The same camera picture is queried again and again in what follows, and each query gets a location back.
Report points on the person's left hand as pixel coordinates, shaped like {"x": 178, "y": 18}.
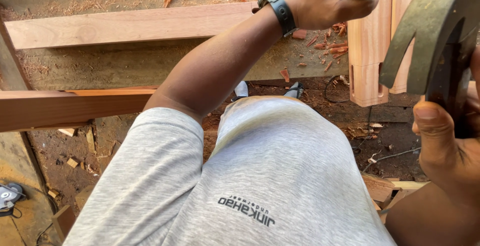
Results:
{"x": 318, "y": 2}

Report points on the person's right hand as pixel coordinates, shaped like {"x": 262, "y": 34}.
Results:
{"x": 450, "y": 156}

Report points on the person's left fingers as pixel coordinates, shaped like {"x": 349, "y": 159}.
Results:
{"x": 362, "y": 8}

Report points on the steel claw hammer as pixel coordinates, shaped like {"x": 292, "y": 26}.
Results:
{"x": 431, "y": 21}

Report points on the pile of red wood chips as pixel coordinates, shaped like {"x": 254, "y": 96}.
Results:
{"x": 333, "y": 45}

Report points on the black wristwatch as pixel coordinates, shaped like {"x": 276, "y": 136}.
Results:
{"x": 279, "y": 8}

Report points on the person's right shoe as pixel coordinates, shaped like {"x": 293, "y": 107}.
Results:
{"x": 295, "y": 90}

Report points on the person's shoe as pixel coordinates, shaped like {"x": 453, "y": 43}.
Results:
{"x": 295, "y": 90}
{"x": 241, "y": 89}

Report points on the person's left shoe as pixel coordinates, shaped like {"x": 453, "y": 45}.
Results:
{"x": 241, "y": 89}

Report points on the heap of wood offcuts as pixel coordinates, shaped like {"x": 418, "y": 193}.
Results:
{"x": 382, "y": 191}

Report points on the grey t-shirt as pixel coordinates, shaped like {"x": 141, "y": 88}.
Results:
{"x": 270, "y": 178}

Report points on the light reddish wood plank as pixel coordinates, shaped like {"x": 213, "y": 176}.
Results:
{"x": 123, "y": 26}

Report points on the weathered grey workbench plank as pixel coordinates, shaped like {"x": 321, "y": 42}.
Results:
{"x": 123, "y": 64}

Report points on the dark red wood beam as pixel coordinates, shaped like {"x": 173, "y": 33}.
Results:
{"x": 67, "y": 109}

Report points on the small wood block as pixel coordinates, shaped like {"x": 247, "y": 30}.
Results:
{"x": 72, "y": 162}

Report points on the grey angle grinder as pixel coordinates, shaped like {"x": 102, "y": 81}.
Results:
{"x": 9, "y": 197}

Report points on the plain light wood post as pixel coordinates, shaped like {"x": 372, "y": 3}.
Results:
{"x": 403, "y": 9}

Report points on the mortised light wood post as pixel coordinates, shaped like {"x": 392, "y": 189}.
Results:
{"x": 369, "y": 51}

